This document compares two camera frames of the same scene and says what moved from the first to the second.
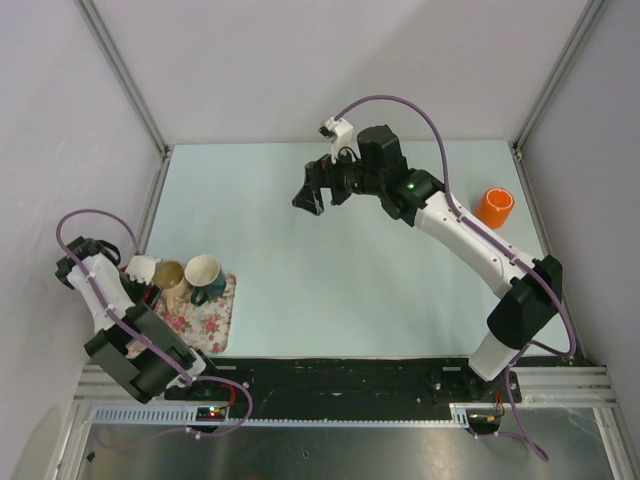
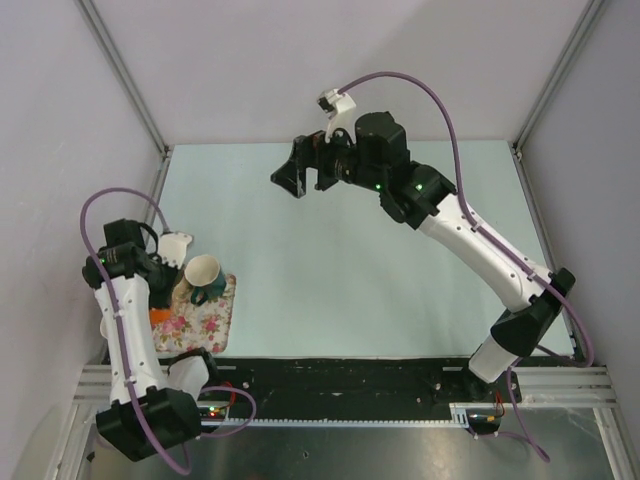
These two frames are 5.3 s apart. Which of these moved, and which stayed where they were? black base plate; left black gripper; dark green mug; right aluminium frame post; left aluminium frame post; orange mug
Moved: left black gripper; orange mug
Stayed: right aluminium frame post; dark green mug; black base plate; left aluminium frame post
